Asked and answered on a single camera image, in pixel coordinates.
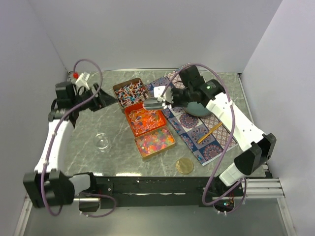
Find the teal round plate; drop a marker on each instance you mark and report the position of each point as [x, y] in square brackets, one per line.
[197, 109]

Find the orange tin lollipop candies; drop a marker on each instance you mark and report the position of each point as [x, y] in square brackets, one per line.
[142, 121]

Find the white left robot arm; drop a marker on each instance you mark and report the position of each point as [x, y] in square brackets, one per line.
[47, 185]

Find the gold tin colourful jelly candies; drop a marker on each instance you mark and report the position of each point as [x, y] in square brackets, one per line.
[154, 142]

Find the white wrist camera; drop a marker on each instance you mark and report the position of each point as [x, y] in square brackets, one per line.
[160, 92]
[81, 80]

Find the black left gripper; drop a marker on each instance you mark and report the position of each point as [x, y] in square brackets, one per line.
[104, 101]

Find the silver metal scoop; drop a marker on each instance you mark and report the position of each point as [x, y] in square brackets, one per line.
[154, 104]

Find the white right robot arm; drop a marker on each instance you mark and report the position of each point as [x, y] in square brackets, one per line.
[187, 85]

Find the gold knife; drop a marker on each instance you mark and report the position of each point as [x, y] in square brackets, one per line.
[210, 132]

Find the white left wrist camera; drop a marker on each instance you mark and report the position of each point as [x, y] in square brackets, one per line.
[81, 80]

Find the clear plastic jar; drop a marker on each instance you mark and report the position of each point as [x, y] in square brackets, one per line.
[102, 142]

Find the aluminium rail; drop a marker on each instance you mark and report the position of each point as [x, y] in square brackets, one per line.
[264, 188]

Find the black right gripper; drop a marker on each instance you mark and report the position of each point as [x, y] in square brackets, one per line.
[174, 104]

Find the patterned blue placemat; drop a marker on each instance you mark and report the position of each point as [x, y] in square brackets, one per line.
[191, 129]

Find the gold round jar lid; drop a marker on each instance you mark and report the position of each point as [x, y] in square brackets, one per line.
[184, 166]

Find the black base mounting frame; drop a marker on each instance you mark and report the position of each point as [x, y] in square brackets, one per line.
[155, 192]

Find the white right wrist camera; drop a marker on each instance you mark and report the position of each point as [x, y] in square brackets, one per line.
[160, 92]

